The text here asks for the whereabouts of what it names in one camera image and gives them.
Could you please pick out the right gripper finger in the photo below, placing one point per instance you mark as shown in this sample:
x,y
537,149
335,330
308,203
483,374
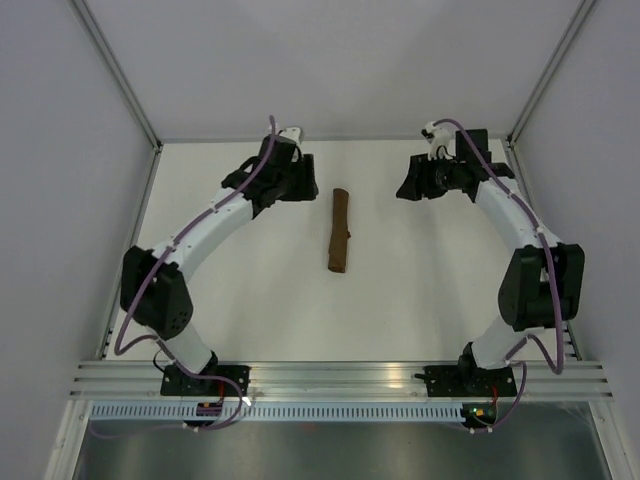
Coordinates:
x,y
422,169
414,192

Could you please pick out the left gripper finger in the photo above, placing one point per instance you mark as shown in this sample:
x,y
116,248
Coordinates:
x,y
305,170
302,193

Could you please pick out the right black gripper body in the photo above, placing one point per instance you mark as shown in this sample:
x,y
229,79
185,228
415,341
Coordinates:
x,y
456,167

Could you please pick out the brown cloth napkin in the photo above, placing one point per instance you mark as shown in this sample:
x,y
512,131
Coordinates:
x,y
340,234

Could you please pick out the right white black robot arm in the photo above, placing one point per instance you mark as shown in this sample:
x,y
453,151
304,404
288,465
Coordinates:
x,y
542,284

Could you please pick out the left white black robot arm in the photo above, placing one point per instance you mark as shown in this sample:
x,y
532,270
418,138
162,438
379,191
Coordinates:
x,y
154,281

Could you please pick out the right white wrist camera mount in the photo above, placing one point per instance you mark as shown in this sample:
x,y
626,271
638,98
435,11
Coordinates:
x,y
439,139

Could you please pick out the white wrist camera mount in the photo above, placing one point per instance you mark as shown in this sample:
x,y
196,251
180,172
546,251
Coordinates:
x,y
439,139
292,133

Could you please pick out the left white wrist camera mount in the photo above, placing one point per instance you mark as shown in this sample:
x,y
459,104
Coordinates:
x,y
292,133

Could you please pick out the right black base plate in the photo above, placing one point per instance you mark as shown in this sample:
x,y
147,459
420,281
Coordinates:
x,y
449,381

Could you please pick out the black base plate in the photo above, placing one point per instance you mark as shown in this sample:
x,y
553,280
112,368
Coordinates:
x,y
449,381
175,383

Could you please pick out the right aluminium frame post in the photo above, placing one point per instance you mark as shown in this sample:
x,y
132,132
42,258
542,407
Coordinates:
x,y
562,48

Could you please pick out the aluminium frame post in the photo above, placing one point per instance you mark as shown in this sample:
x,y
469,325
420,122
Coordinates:
x,y
98,39
562,48

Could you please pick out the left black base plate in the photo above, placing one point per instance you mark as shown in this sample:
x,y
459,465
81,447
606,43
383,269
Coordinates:
x,y
175,383

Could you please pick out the left aluminium frame post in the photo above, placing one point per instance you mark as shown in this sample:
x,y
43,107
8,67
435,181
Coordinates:
x,y
98,39

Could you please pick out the aluminium mounting rail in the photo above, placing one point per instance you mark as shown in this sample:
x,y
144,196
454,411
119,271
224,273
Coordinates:
x,y
581,381

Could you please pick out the white slotted cable duct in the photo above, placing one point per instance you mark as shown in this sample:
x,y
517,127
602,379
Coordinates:
x,y
282,411

